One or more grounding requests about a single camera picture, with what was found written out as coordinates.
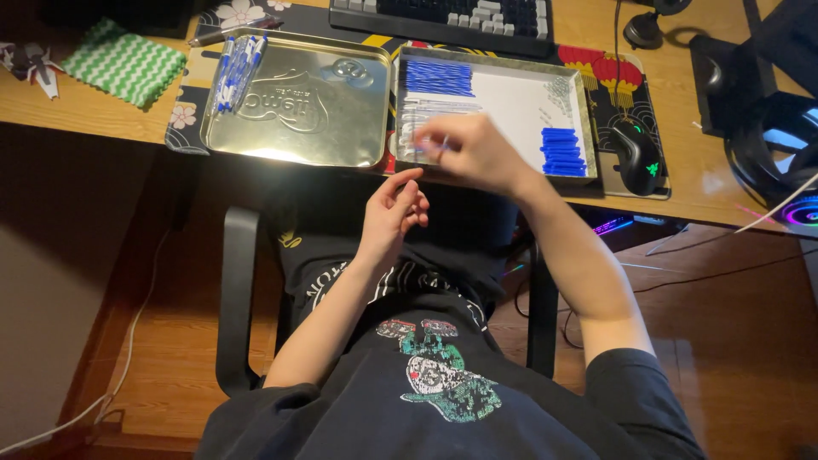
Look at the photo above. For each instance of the black grey keyboard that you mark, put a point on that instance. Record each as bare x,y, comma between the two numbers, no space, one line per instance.
447,22

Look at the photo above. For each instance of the person's right hand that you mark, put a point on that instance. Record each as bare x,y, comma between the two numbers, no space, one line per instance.
489,153

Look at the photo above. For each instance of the black monitor base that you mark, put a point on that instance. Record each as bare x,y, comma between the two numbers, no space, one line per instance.
121,16

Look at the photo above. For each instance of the black printed t-shirt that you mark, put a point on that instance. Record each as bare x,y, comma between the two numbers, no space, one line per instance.
441,396

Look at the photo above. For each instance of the heap of small clear tips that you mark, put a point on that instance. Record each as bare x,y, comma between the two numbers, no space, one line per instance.
560,92

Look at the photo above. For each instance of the black computer mouse green logo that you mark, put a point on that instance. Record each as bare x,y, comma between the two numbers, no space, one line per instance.
636,156

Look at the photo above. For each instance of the black chair armrest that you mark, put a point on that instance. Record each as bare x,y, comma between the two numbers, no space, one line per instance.
542,313
238,300

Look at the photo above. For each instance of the heap of blue white pens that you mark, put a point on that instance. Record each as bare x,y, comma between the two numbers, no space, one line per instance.
238,71

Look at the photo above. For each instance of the green white zigzag cloth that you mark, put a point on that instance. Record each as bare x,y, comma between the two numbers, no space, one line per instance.
124,62

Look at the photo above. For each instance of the white folded paper figure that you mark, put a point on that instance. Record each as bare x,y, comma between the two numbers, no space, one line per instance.
35,67

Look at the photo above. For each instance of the gold tin box white lining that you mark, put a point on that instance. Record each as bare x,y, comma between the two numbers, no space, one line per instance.
511,102

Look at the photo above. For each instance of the clear plastic pen barrel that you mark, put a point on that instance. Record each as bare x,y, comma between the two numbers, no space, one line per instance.
427,144

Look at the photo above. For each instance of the patterned desk mat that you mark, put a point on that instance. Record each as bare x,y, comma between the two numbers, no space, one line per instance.
613,76

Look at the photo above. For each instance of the black round stand base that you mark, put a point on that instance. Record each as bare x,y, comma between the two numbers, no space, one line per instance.
645,29

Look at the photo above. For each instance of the pile of blue ink refills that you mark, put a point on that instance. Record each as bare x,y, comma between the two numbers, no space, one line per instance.
438,78

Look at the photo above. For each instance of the pile of blue pen caps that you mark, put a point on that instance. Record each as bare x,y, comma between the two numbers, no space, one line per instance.
563,152

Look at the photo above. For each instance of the person's right fingers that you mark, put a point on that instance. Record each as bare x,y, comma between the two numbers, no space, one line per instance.
438,139

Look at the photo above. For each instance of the pile of clear barrels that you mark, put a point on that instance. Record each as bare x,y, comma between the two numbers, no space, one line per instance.
422,114

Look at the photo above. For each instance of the black headphones on stand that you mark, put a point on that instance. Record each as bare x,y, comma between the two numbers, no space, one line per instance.
760,83

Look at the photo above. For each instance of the glowing rainbow computer fan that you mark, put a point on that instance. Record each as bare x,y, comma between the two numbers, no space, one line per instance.
806,213

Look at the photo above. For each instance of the person's left hand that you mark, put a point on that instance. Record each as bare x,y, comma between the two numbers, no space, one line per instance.
383,220

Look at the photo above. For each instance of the gold embossed tin lid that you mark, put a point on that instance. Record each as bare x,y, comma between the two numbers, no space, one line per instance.
300,105

